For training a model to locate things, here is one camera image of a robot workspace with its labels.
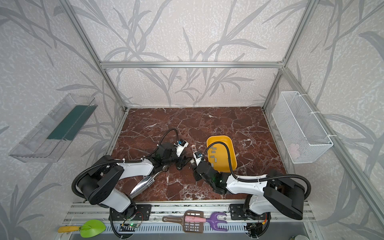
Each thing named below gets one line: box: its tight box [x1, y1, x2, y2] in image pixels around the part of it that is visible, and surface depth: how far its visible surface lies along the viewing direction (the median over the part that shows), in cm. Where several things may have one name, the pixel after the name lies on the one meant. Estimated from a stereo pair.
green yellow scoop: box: [58, 219, 106, 238], surface depth 70 cm
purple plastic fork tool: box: [206, 212, 228, 232], surface depth 71 cm
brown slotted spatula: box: [162, 209, 204, 233], surface depth 72 cm
